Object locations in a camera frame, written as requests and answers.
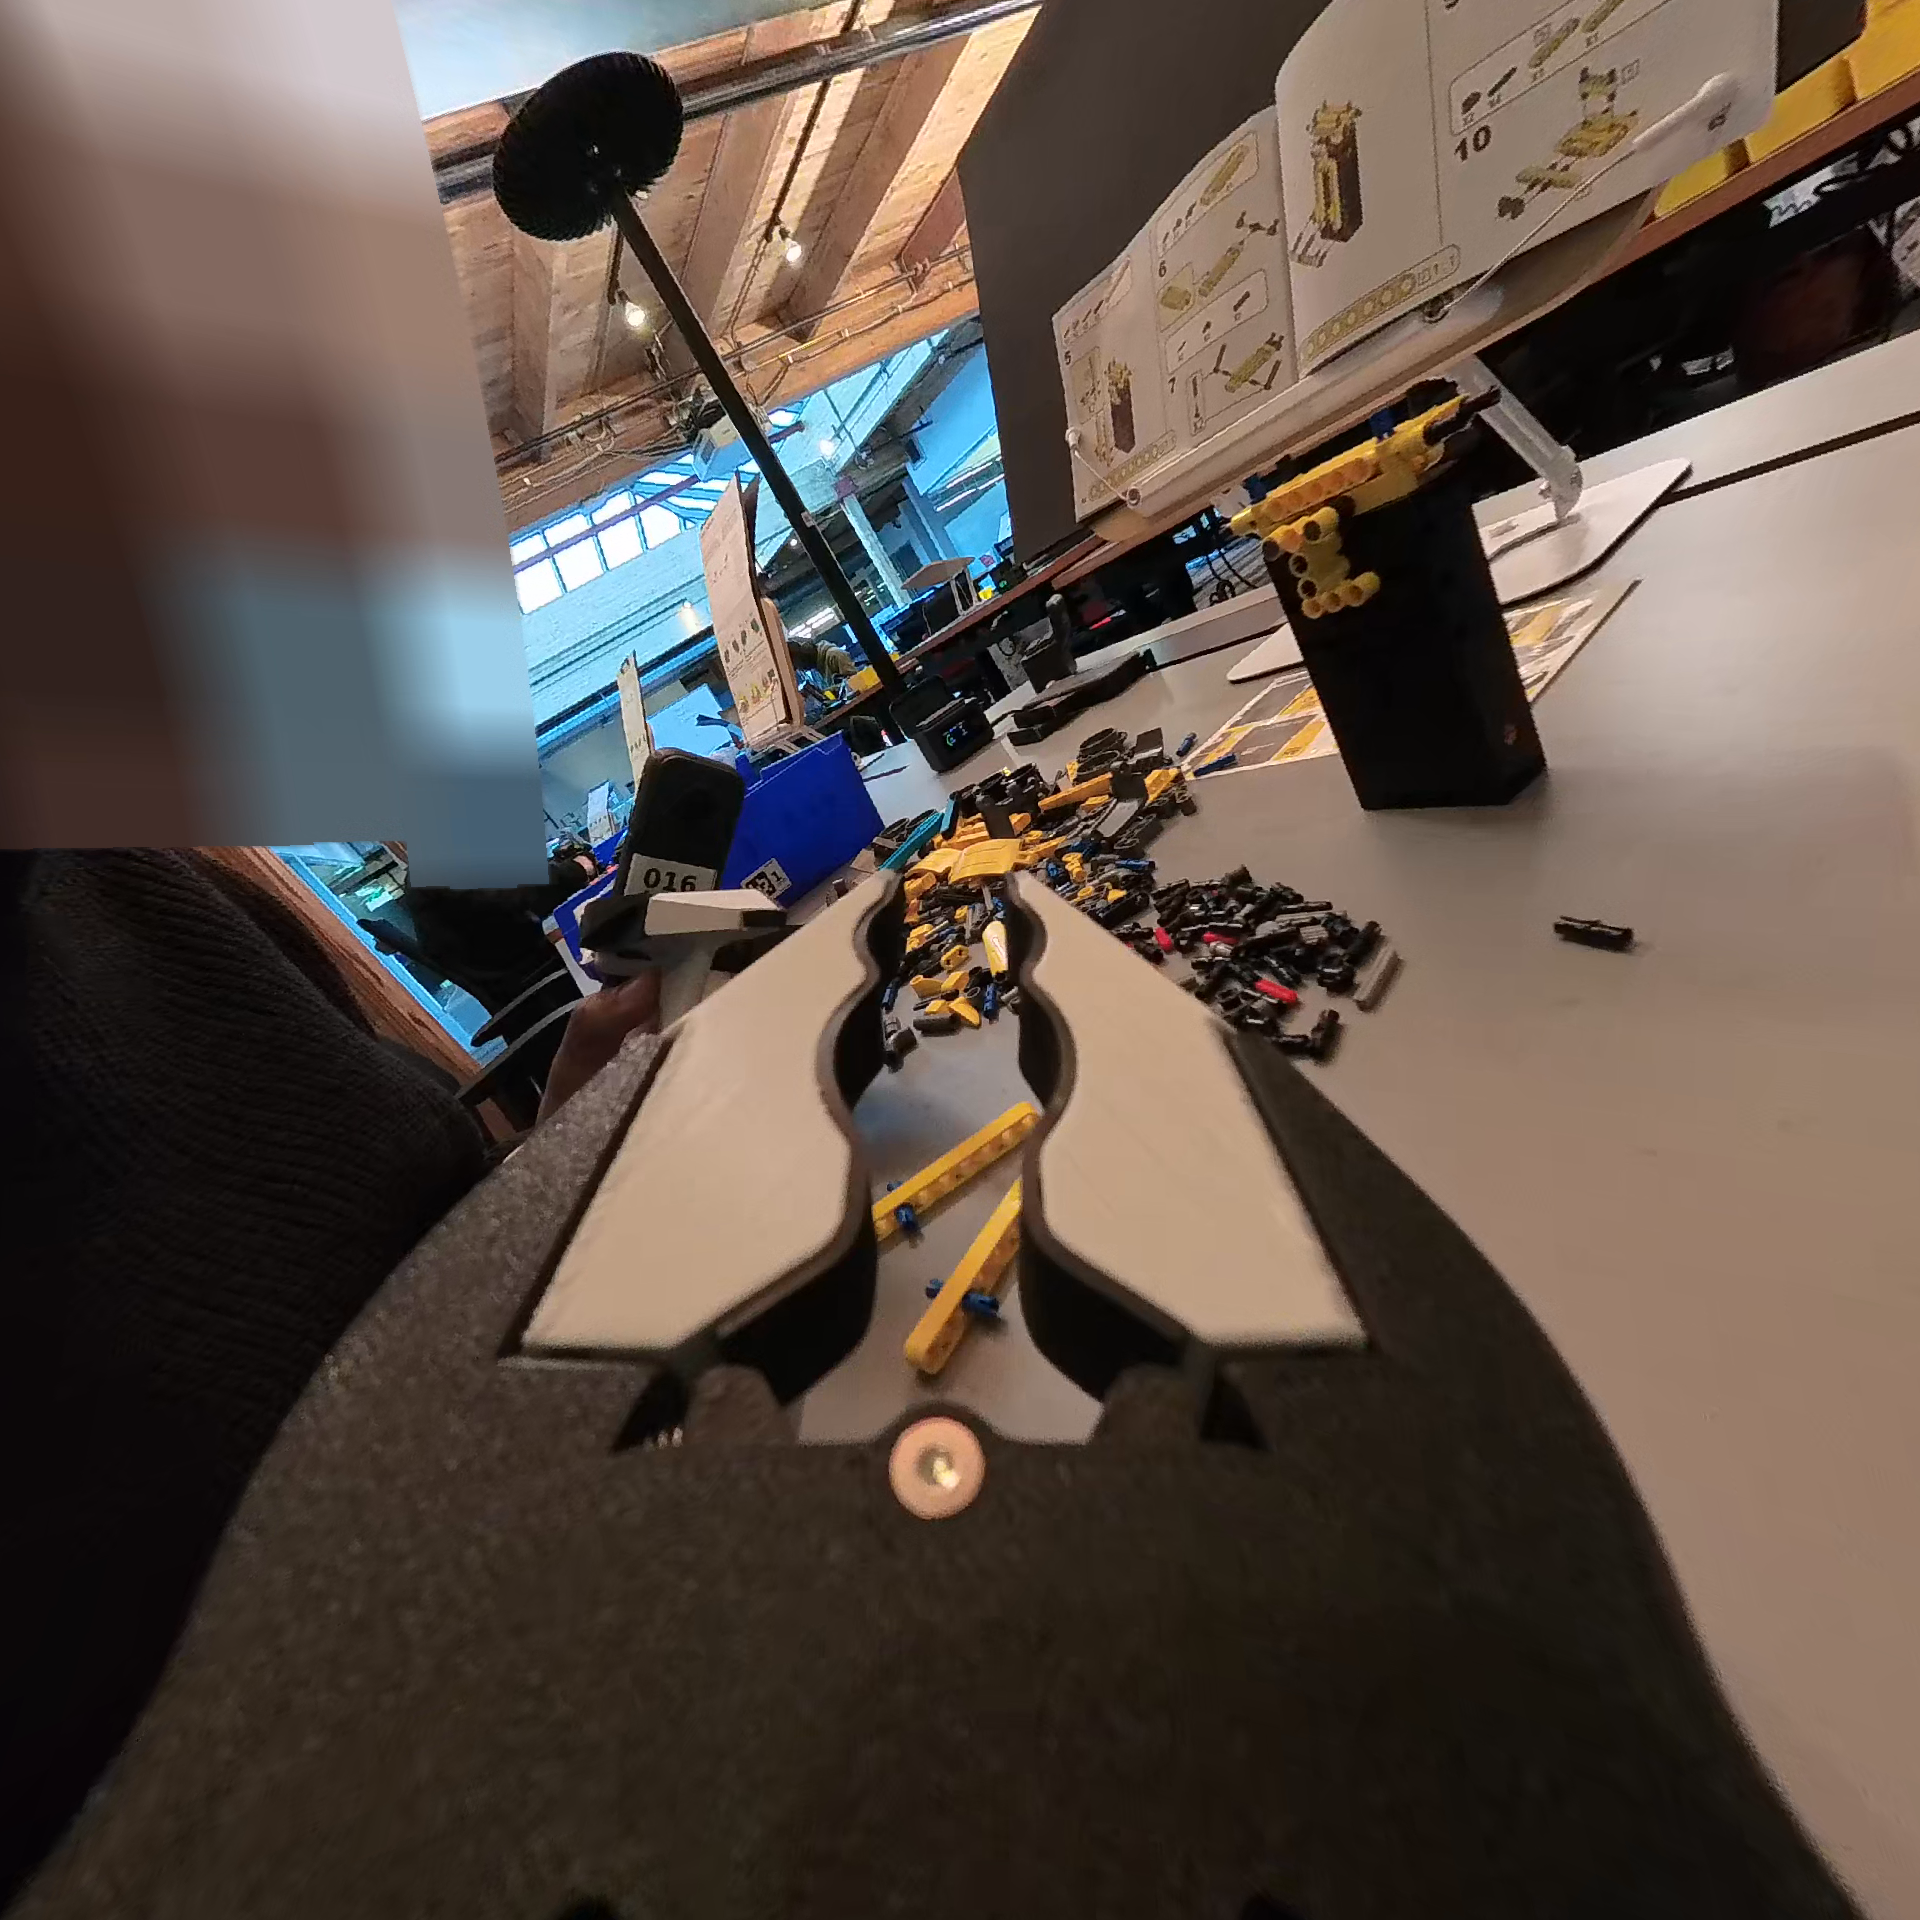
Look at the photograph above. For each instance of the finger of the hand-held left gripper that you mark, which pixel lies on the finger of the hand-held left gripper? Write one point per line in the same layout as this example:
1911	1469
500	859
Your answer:
721	913

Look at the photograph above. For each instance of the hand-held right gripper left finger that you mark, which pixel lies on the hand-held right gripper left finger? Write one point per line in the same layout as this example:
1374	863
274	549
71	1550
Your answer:
705	1184

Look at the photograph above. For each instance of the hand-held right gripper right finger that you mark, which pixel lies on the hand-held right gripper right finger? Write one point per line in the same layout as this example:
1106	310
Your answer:
1184	1184

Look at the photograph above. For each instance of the blue connector pin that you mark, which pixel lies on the blue connector pin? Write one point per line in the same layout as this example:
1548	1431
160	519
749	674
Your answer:
897	1211
967	1299

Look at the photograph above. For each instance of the yellow perforated beam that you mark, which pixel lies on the yellow perforated beam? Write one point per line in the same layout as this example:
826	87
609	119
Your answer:
974	1149
974	1261

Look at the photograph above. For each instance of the person's left hand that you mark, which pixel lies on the person's left hand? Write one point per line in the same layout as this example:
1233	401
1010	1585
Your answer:
599	1042

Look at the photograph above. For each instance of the blue storage bin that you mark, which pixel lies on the blue storage bin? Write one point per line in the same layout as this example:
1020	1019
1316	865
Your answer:
810	810

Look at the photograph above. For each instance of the cardboard sign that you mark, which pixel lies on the cardboard sign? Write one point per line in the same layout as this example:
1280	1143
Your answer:
743	599

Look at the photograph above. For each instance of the pile of black red pins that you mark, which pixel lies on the pile of black red pins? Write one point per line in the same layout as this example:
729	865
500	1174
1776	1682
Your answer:
1260	945

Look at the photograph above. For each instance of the pile of yellow building pieces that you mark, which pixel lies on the pile of yellow building pieces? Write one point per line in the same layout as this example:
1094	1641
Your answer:
974	863

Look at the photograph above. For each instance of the black device with display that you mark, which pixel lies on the black device with display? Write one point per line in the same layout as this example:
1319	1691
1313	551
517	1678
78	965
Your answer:
953	735

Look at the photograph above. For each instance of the black connector pin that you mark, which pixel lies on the black connector pin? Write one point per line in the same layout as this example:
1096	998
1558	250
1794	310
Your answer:
1594	931

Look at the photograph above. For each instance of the black and yellow brick model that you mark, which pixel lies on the black and yellow brick model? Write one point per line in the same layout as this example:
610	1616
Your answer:
1424	662

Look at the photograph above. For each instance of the black round lamp on pole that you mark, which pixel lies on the black round lamp on pole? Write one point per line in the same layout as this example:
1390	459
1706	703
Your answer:
585	142

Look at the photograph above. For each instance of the dark grey divider panel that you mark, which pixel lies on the dark grey divider panel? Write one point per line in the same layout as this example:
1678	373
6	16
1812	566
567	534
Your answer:
1096	182

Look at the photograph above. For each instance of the white booklet stand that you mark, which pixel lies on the white booklet stand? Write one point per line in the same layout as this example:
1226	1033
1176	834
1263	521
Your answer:
1575	517

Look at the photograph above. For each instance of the instruction booklet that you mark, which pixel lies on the instruction booklet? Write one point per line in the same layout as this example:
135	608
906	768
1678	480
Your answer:
1349	166

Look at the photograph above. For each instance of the yellow storage bins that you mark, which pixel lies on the yellow storage bins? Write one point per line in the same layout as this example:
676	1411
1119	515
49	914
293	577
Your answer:
1800	105

